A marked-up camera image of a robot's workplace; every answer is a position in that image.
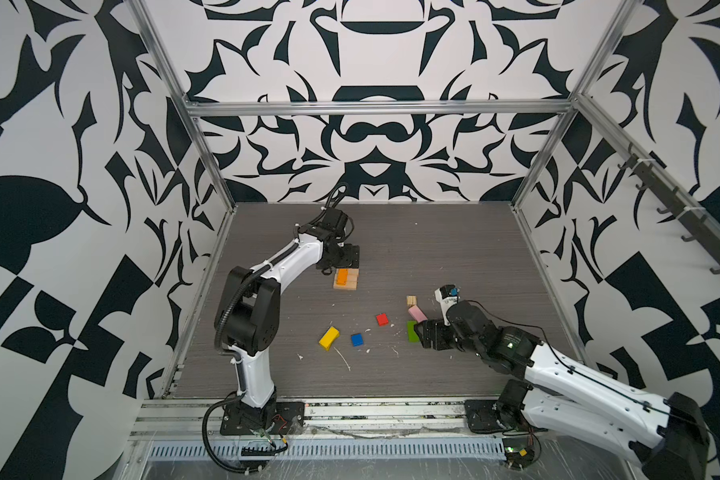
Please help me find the orange wood block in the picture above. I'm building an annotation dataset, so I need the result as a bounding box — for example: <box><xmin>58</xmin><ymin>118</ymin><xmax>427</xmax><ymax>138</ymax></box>
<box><xmin>334</xmin><ymin>268</ymin><xmax>349</xmax><ymax>287</ymax></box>

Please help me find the green wood block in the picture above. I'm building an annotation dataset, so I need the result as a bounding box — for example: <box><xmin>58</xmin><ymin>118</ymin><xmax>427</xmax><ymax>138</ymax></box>
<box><xmin>407</xmin><ymin>320</ymin><xmax>420</xmax><ymax>343</ymax></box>

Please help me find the pink wood block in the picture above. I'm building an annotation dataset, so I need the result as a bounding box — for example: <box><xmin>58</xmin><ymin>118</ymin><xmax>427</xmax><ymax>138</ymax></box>
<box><xmin>408</xmin><ymin>305</ymin><xmax>428</xmax><ymax>323</ymax></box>

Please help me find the yellow arch wood block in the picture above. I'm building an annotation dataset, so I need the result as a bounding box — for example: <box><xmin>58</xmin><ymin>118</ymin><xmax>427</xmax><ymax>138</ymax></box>
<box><xmin>318</xmin><ymin>326</ymin><xmax>340</xmax><ymax>351</ymax></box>

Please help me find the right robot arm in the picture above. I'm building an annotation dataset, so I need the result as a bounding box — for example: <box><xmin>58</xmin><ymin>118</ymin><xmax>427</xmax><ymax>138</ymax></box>
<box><xmin>414</xmin><ymin>297</ymin><xmax>712</xmax><ymax>479</ymax></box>

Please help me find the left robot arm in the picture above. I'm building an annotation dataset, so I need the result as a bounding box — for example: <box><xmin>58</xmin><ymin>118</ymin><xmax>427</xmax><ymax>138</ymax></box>
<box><xmin>213</xmin><ymin>207</ymin><xmax>359</xmax><ymax>414</ymax></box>

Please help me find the blue cube wood block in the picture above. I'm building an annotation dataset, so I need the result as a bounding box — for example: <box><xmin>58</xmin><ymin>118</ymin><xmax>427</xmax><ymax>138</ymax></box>
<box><xmin>351</xmin><ymin>333</ymin><xmax>364</xmax><ymax>347</ymax></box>

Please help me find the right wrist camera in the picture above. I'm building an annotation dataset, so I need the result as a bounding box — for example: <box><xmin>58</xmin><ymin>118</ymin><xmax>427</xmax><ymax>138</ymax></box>
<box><xmin>435</xmin><ymin>284</ymin><xmax>460</xmax><ymax>317</ymax></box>

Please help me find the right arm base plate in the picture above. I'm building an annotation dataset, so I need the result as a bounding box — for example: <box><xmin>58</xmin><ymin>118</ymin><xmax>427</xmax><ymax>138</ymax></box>
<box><xmin>464</xmin><ymin>399</ymin><xmax>516</xmax><ymax>435</ymax></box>

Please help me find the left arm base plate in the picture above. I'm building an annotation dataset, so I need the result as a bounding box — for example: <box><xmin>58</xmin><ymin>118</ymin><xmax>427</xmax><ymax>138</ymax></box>
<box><xmin>220</xmin><ymin>400</ymin><xmax>305</xmax><ymax>436</ymax></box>

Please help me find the left black corrugated cable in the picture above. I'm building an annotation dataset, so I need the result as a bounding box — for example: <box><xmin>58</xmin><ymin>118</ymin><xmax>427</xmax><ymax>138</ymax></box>
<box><xmin>201</xmin><ymin>395</ymin><xmax>277</xmax><ymax>475</ymax></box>

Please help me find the aluminium frame crossbar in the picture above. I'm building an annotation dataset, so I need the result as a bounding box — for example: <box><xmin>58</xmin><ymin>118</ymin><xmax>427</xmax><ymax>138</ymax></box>
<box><xmin>184</xmin><ymin>99</ymin><xmax>572</xmax><ymax>117</ymax></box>

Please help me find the aluminium front rail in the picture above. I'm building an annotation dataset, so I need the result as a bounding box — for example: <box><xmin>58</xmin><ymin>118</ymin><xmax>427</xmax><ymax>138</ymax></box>
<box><xmin>125</xmin><ymin>392</ymin><xmax>643</xmax><ymax>463</ymax></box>

